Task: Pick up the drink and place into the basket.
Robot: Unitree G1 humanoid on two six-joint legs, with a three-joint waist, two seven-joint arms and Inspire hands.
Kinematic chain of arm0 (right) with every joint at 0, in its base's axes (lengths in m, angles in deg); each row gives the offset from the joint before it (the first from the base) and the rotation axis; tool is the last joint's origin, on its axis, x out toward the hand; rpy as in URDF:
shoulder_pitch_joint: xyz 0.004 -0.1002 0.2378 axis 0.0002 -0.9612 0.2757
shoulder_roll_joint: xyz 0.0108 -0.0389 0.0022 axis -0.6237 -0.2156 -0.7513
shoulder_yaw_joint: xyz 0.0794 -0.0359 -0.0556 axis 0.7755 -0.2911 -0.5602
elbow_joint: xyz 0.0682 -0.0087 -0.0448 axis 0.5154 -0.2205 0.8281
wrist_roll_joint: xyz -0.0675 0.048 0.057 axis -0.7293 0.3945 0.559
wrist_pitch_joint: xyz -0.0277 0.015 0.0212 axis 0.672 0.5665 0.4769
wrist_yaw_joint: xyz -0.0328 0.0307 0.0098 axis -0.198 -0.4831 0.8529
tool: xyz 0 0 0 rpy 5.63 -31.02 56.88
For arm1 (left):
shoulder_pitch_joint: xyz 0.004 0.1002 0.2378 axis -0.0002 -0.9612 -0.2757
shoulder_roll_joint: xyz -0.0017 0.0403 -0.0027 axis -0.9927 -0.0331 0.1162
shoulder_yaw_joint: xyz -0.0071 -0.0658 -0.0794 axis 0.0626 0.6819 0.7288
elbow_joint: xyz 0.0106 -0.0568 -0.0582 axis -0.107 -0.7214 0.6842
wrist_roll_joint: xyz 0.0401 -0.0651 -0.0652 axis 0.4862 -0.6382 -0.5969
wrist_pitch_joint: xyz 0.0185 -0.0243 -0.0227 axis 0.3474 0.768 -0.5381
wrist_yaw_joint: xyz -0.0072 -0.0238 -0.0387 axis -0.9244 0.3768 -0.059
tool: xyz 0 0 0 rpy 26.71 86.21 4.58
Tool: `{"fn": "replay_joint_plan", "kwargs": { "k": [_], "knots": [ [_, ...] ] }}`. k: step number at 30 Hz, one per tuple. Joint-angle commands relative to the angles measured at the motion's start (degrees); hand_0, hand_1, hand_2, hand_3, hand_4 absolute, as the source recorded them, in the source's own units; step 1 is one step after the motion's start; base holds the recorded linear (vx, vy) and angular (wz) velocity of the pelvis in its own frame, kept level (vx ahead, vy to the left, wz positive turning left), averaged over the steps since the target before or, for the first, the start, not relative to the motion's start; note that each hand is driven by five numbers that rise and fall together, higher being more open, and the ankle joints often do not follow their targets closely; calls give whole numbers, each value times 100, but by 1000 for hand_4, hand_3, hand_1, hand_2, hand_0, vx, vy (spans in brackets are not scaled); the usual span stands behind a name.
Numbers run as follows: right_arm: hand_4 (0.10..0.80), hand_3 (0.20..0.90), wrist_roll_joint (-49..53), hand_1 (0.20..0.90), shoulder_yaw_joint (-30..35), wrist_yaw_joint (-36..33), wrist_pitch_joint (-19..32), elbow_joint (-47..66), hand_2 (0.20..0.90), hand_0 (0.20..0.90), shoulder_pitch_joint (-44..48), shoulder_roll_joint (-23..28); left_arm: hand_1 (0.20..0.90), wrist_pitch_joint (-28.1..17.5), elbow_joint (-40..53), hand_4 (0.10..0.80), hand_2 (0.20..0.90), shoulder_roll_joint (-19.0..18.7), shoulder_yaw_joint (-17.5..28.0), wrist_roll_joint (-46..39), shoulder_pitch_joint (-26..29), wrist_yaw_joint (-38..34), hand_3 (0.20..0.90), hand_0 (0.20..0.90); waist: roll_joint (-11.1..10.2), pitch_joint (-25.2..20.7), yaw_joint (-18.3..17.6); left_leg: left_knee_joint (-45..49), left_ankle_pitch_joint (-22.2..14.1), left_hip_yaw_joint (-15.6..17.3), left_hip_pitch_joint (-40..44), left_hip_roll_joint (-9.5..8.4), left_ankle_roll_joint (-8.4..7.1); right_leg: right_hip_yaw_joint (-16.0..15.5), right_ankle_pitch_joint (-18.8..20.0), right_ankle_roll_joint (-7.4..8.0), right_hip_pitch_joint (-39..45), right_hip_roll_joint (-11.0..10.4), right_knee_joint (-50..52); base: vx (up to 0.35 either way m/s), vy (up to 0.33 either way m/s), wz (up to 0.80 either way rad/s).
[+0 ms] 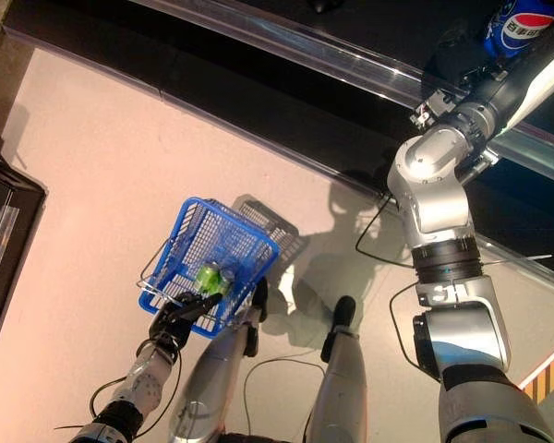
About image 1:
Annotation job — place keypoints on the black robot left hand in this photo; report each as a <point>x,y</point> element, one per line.
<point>175,323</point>

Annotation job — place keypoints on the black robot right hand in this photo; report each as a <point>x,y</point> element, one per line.
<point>508,87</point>

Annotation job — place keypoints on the Pepsi cola bottle blue cap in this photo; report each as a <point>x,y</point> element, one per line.
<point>517,23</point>

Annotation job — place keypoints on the blue plastic shopping basket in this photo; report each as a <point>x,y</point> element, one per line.
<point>221,240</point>

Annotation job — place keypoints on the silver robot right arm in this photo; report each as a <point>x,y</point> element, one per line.
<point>425,166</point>

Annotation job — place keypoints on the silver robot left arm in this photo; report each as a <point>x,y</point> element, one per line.
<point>138,383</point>

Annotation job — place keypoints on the green Sprite can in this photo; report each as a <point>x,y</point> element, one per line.
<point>208,279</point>

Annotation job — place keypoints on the silver robot right leg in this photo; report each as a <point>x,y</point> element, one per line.
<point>341,392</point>

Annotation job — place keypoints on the dark low display base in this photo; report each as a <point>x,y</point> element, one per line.
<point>9,207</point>

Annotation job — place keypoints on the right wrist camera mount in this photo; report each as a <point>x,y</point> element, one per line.
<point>434,108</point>

